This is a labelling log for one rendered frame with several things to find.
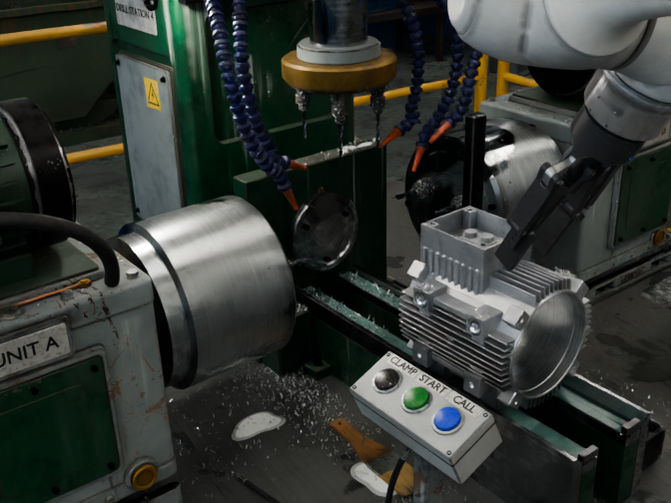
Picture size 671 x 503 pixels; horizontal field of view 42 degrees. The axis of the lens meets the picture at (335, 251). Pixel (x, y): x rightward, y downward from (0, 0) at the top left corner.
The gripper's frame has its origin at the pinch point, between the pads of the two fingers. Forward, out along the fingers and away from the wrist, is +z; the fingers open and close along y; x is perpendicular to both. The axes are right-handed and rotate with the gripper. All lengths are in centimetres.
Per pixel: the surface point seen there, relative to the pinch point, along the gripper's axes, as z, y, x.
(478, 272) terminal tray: 11.8, -0.8, -3.8
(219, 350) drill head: 30.3, 28.4, -16.0
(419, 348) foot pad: 26.0, 3.9, -2.7
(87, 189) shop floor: 286, -79, -256
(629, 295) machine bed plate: 46, -62, -2
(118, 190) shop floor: 280, -91, -245
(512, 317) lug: 10.3, 1.0, 4.5
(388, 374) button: 11.5, 20.8, 3.9
